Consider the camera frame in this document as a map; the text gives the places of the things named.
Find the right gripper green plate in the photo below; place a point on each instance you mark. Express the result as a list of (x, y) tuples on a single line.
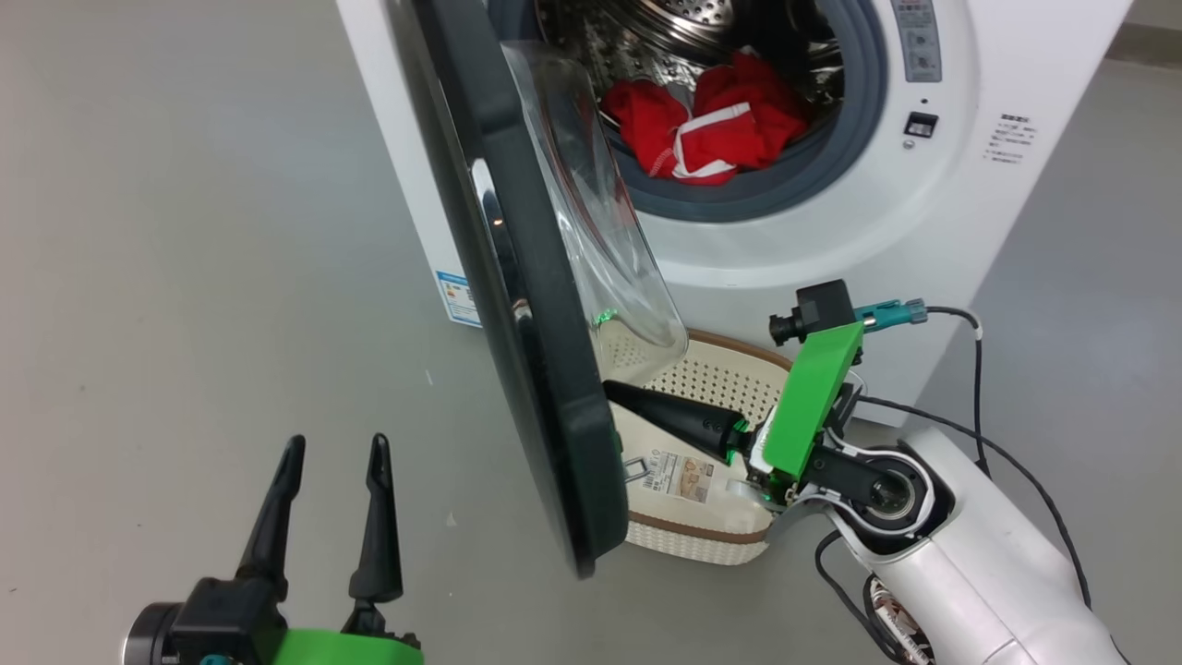
[(813, 406)]

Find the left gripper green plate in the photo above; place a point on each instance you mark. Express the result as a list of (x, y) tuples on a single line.
[(342, 648)]

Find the dark grey glass washer door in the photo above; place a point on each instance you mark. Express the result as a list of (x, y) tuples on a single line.
[(545, 369)]

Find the red and white garment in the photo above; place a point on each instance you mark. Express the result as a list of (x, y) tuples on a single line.
[(739, 111)]

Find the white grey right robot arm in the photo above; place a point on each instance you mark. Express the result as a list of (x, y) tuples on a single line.
[(979, 554)]

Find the printed basket label sticker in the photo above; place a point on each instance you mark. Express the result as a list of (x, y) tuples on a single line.
[(679, 476)]

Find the cream laundry basket brown rim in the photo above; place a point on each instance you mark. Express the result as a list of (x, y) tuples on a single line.
[(702, 545)]

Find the white front-load washing machine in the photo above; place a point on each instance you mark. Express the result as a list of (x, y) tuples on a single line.
[(831, 240)]

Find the grey rubber door gasket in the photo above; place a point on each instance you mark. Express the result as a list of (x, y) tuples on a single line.
[(863, 92)]

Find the black door latch socket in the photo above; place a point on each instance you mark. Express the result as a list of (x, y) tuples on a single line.
[(921, 125)]

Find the blue white energy label sticker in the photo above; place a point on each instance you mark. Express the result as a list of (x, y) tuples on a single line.
[(457, 300)]

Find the steel perforated washer drum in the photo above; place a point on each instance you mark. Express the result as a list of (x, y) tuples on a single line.
[(665, 37)]

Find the grey warning sticker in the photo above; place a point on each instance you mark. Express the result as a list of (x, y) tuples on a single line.
[(916, 42)]

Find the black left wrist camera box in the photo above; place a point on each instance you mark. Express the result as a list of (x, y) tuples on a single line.
[(226, 619)]

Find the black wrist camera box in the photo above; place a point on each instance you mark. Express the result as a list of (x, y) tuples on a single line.
[(226, 619), (822, 309)]

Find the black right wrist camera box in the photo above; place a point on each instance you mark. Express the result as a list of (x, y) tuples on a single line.
[(822, 309)]

